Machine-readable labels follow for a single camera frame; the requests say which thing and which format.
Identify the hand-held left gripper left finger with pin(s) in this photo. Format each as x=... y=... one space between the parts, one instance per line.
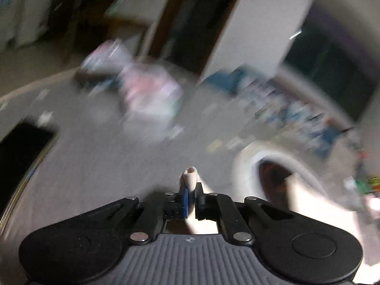
x=185 y=203

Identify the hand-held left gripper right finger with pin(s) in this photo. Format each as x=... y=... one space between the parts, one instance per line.
x=201 y=204

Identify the cream sweater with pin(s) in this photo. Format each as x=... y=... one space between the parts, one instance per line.
x=311 y=213

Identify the round built-in hotplate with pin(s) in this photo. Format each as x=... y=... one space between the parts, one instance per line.
x=273 y=175

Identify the pink tissue pack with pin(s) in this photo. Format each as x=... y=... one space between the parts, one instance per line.
x=148 y=92

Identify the blue sofa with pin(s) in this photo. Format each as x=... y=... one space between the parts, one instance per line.
x=326 y=138

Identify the pale plastic bag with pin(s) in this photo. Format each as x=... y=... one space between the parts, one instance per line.
x=107 y=55

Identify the black flat object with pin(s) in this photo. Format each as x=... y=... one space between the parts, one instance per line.
x=20 y=151

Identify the dark window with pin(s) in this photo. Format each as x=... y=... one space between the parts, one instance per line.
x=326 y=59

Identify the brown wooden door frame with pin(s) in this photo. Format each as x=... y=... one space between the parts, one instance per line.
x=167 y=12

